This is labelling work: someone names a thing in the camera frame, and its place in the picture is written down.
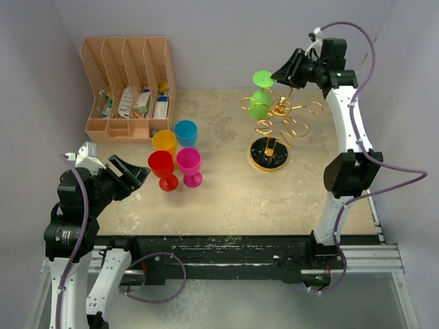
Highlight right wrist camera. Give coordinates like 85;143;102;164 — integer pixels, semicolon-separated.
305;27;324;56

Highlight peach desk organizer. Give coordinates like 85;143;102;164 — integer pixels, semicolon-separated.
80;36;176;144

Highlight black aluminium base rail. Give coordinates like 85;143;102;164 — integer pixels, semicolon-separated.
40;234;405;285

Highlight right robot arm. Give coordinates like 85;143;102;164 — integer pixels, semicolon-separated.
272;38;383;268

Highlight yellow wine glass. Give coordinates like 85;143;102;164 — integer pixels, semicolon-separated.
152;130;179;170

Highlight green wine glass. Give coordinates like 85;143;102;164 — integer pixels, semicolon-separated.
248;71;274;120

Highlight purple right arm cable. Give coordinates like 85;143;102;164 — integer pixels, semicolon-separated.
313;21;429;295

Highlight yellow small object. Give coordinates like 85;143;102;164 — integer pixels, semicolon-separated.
158;81;169;94

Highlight pink wine glass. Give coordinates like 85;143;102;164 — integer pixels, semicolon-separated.
176;147;203;188

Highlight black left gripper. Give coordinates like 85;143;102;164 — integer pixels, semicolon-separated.
86;154;150;215

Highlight white medicine box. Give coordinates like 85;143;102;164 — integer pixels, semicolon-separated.
133;91;150;114

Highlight blue wine glass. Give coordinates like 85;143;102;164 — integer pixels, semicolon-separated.
174;120;198;147

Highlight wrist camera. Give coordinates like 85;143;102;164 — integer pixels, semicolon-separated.
64;141;106;175
305;27;324;56

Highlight white blister pack box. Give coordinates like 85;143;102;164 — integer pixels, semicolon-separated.
153;96;169;119

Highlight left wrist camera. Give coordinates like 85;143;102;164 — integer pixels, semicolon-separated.
64;141;106;175

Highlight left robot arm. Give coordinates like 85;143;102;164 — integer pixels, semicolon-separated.
44;152;151;328

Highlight gold wire glass rack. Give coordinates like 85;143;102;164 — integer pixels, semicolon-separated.
240;87;324;172

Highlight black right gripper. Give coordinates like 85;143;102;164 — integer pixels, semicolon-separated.
270;49;324;90

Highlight red wine glass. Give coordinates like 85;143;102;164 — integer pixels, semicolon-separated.
147;150;179;192

